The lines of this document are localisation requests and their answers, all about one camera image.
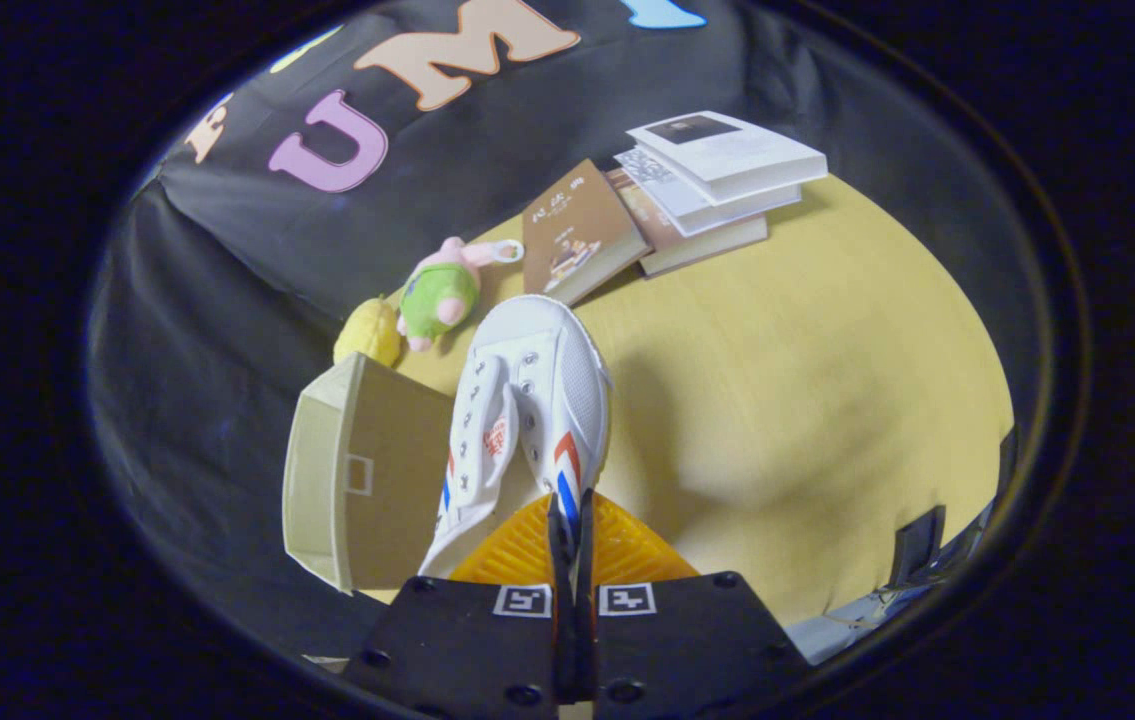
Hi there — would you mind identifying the brown cover book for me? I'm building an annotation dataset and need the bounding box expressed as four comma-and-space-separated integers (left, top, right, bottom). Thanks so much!
522, 159, 651, 307

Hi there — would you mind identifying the white book with dark photo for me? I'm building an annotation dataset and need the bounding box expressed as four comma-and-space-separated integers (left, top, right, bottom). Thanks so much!
625, 110, 829, 207

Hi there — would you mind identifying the beige storage box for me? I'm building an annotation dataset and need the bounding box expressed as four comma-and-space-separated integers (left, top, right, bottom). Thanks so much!
282, 351, 458, 594

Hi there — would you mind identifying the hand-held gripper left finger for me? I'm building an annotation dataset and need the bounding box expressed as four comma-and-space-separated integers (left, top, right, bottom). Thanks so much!
342, 492, 574, 720

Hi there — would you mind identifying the green and pink plush toy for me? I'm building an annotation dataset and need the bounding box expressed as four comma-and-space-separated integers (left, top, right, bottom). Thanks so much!
397, 236, 526, 353

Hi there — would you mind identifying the white striped canvas shoe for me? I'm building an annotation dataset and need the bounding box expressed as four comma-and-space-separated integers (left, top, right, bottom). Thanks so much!
417, 294, 614, 579

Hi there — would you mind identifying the white patterned cover book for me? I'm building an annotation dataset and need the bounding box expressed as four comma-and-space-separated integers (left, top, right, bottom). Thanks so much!
614, 147, 804, 239

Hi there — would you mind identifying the yellow plush fruit toy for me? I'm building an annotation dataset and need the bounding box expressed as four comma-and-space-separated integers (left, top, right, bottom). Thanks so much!
332, 294, 404, 369

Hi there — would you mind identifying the black rectangular object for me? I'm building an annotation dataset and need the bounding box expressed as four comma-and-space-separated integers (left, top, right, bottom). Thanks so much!
890, 505, 947, 588

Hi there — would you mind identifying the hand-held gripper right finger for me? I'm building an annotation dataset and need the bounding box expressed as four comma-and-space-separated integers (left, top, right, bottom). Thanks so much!
573, 489, 810, 720

